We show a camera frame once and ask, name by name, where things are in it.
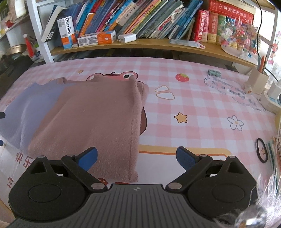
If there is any row of colourful books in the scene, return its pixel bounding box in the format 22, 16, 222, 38
41, 0, 204, 49

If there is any white canvas bag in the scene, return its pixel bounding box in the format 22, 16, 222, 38
6, 0, 27, 22

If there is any cartoon wall sticker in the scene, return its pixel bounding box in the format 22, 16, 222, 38
270, 42, 280, 58

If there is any black cable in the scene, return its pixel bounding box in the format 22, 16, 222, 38
256, 0, 281, 82

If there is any black hair tie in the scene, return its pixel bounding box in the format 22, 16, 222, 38
256, 137, 269, 163

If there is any fluffy pale fur trim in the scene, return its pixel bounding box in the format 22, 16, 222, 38
214, 171, 281, 228

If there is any lying red thick dictionary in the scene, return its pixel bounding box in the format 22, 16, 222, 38
208, 0, 256, 16

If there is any standing red thick dictionary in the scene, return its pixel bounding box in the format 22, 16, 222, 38
191, 9, 210, 43

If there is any gold round tin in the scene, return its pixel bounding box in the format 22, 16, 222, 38
7, 43, 27, 55

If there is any black bag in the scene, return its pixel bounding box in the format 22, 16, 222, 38
0, 55, 35, 95

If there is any white power strip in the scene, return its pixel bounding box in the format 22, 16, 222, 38
261, 90, 281, 114

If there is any white charger plug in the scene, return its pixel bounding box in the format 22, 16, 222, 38
118, 33, 137, 44

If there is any white cube charger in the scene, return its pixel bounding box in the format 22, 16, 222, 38
269, 80, 281, 99

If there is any stack of magazines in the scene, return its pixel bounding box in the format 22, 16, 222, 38
266, 131, 281, 176

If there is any red spray bottle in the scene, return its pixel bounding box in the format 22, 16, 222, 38
23, 33, 36, 58

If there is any long white orange box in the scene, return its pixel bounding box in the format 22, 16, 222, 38
77, 30, 116, 47

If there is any beige pen holder box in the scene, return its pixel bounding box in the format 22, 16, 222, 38
248, 68, 269, 95

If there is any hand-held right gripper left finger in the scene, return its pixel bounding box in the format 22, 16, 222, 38
24, 147, 108, 193

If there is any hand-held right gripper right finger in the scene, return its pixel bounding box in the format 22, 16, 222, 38
166, 146, 253, 193

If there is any white plate of colourful trinkets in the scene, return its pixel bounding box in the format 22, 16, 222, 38
220, 21, 260, 59

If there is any tall white orange box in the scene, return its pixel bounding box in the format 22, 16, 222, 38
57, 15, 73, 50

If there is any pink and lavender sweater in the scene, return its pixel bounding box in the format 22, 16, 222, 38
0, 76, 150, 184

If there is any white and wood bookshelf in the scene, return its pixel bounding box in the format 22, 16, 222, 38
26, 0, 277, 69

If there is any pale blue flat packet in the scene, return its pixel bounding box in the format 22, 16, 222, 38
169, 38, 207, 49

